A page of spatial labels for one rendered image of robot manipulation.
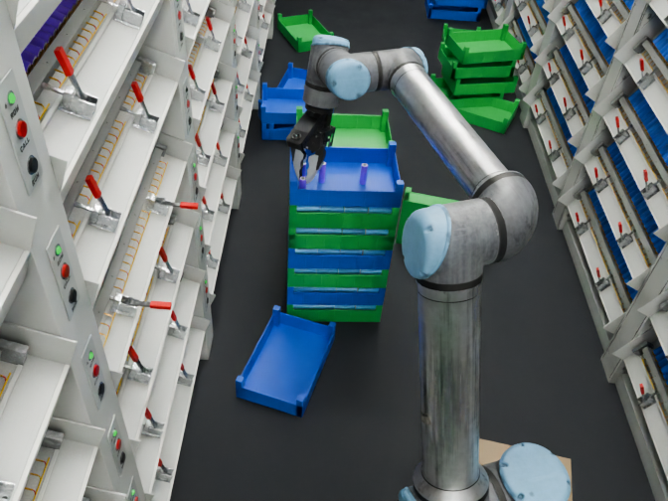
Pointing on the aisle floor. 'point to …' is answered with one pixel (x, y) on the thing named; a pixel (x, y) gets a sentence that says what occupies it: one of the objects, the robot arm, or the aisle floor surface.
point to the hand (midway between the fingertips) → (302, 178)
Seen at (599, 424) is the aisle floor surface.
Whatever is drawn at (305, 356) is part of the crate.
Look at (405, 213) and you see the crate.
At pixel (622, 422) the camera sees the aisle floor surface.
